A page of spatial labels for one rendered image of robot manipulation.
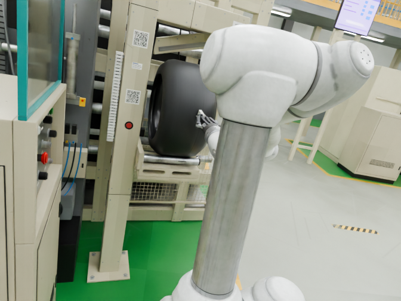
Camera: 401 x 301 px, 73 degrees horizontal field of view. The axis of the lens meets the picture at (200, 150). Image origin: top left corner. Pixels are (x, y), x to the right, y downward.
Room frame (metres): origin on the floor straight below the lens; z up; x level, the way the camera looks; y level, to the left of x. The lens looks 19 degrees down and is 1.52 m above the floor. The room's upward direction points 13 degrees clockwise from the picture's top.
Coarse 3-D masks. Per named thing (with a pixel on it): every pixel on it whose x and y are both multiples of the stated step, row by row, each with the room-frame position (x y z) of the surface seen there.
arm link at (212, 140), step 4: (216, 132) 1.07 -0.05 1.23; (212, 136) 1.04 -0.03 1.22; (216, 136) 1.03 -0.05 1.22; (208, 140) 1.06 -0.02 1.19; (212, 140) 1.02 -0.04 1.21; (216, 140) 1.01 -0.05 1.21; (208, 144) 1.04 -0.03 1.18; (212, 144) 1.01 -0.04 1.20; (216, 144) 0.99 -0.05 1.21; (212, 148) 0.99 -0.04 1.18; (212, 152) 0.99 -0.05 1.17
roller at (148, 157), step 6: (144, 156) 1.39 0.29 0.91; (150, 156) 1.40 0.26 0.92; (156, 156) 1.42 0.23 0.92; (162, 156) 1.43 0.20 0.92; (168, 156) 1.45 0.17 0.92; (174, 156) 1.47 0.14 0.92; (180, 156) 1.49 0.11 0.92; (162, 162) 1.43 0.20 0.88; (168, 162) 1.44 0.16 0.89; (174, 162) 1.45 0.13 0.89; (180, 162) 1.46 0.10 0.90; (186, 162) 1.48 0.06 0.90; (192, 162) 1.49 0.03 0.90; (198, 162) 1.51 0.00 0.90
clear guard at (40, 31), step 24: (24, 0) 0.61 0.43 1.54; (48, 0) 0.85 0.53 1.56; (24, 24) 0.61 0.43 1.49; (48, 24) 0.86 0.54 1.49; (24, 48) 0.61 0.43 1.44; (48, 48) 0.87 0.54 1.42; (24, 72) 0.61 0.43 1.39; (48, 72) 0.88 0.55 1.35; (24, 96) 0.61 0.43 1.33; (48, 96) 0.86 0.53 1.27; (24, 120) 0.61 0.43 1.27
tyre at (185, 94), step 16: (176, 64) 1.48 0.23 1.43; (192, 64) 1.55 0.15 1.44; (160, 80) 1.76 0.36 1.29; (176, 80) 1.39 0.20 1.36; (192, 80) 1.42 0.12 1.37; (160, 96) 1.82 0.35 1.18; (176, 96) 1.34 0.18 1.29; (192, 96) 1.37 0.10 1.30; (208, 96) 1.41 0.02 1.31; (160, 112) 1.81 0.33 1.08; (176, 112) 1.32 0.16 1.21; (192, 112) 1.35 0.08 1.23; (208, 112) 1.38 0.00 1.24; (160, 128) 1.35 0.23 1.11; (176, 128) 1.32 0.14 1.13; (192, 128) 1.35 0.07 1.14; (160, 144) 1.37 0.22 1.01; (176, 144) 1.36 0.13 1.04; (192, 144) 1.38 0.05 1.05
